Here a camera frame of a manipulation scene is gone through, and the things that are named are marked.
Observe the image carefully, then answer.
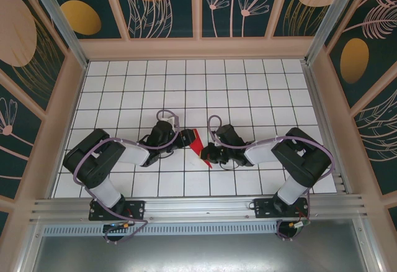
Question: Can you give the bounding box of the long aluminium mounting rail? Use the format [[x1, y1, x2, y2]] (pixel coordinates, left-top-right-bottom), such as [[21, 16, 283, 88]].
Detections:
[[29, 193, 368, 223]]

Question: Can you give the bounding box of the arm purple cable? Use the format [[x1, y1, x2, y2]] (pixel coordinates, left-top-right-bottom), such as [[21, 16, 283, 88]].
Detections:
[[207, 115, 336, 242], [74, 109, 181, 245]]

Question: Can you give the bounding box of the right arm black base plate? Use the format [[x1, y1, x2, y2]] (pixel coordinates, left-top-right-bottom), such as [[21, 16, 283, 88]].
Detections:
[[252, 197, 311, 219]]

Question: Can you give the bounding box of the grey metal sheet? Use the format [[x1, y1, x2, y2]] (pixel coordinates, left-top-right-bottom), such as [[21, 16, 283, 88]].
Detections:
[[30, 234, 373, 272]]

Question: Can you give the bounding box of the small controller board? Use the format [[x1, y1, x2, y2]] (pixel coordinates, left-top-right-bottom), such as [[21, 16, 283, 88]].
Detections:
[[290, 219, 311, 230], [104, 221, 131, 229]]

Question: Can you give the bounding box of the aluminium corner post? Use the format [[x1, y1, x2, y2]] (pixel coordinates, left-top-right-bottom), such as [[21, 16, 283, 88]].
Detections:
[[24, 0, 89, 70], [303, 0, 364, 65]]

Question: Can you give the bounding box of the aluminium side rail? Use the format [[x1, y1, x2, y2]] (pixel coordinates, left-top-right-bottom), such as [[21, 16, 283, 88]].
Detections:
[[300, 60, 353, 195]]

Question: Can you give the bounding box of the red square paper sheet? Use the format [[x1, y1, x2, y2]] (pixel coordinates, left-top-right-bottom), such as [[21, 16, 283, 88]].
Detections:
[[189, 128, 215, 170]]

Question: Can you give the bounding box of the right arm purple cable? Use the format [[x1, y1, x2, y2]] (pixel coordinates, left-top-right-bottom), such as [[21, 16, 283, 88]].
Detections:
[[207, 115, 336, 242]]

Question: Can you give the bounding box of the slotted grey cable duct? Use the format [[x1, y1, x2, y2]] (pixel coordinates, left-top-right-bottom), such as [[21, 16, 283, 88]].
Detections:
[[42, 224, 279, 237]]

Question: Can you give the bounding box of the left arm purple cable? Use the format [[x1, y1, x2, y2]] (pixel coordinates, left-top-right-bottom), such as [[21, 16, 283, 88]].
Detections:
[[74, 109, 181, 245]]

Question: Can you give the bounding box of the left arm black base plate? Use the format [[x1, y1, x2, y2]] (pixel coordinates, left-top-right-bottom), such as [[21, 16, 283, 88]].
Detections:
[[88, 199, 146, 222]]

